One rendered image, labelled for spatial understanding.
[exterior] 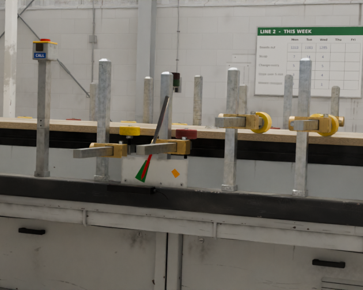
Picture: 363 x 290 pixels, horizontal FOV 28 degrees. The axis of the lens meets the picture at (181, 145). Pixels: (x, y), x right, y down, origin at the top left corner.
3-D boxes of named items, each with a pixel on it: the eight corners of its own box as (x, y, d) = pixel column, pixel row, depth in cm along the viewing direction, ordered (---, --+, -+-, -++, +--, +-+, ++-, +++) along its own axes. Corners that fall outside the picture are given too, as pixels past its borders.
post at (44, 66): (44, 177, 277) (46, 60, 275) (33, 176, 279) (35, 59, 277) (49, 176, 282) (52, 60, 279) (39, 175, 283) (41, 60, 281)
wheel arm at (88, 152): (80, 160, 244) (81, 148, 243) (72, 160, 245) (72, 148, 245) (135, 154, 284) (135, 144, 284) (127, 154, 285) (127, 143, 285)
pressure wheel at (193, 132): (191, 159, 265) (192, 128, 265) (171, 158, 268) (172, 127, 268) (199, 158, 273) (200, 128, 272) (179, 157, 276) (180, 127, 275)
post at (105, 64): (103, 187, 269) (107, 58, 266) (95, 187, 270) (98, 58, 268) (108, 187, 272) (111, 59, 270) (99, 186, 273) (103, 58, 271)
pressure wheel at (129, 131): (142, 155, 281) (143, 125, 281) (123, 155, 278) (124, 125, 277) (134, 153, 288) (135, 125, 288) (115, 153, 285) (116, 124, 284)
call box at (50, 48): (47, 61, 273) (48, 41, 273) (31, 61, 276) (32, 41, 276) (57, 63, 280) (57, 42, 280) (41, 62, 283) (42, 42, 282)
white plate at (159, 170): (186, 188, 256) (187, 160, 256) (120, 183, 265) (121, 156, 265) (186, 188, 257) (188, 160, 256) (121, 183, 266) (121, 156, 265)
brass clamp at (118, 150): (120, 158, 264) (121, 144, 264) (87, 156, 269) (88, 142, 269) (127, 157, 270) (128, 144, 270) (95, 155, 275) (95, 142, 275)
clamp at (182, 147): (185, 155, 256) (185, 140, 256) (150, 152, 261) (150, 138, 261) (191, 153, 261) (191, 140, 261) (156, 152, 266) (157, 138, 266)
